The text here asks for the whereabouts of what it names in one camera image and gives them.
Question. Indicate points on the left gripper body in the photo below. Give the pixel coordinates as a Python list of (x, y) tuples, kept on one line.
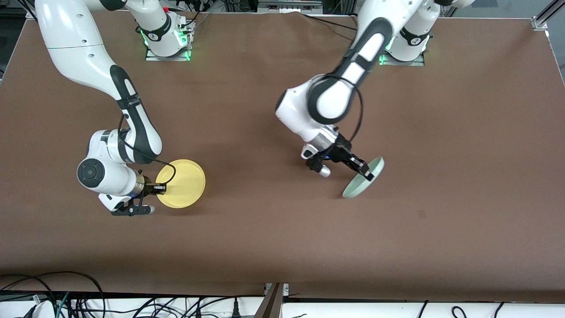
[(340, 153)]

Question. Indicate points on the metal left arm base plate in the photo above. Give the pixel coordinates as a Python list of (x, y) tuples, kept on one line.
[(404, 62)]

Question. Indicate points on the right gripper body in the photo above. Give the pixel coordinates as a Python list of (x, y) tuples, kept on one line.
[(151, 188)]

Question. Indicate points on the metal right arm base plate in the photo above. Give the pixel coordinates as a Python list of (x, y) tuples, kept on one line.
[(152, 57)]

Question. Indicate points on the black power plug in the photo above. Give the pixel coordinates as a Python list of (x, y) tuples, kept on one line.
[(235, 309)]

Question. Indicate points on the aluminium frame post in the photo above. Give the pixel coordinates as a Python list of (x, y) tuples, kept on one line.
[(270, 302)]

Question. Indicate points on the grey equipment box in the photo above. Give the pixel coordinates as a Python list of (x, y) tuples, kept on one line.
[(289, 5)]

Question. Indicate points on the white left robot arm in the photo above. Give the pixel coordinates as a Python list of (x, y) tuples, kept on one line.
[(335, 97)]

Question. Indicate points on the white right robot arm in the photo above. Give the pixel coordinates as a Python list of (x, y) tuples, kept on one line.
[(79, 53)]

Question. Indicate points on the light green round plate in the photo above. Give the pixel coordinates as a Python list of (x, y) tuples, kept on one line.
[(358, 187)]

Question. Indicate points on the aluminium frame corner profile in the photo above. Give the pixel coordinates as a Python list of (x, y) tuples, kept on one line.
[(545, 17)]

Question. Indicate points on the yellow round plate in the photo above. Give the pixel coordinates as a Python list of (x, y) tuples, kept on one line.
[(185, 183)]

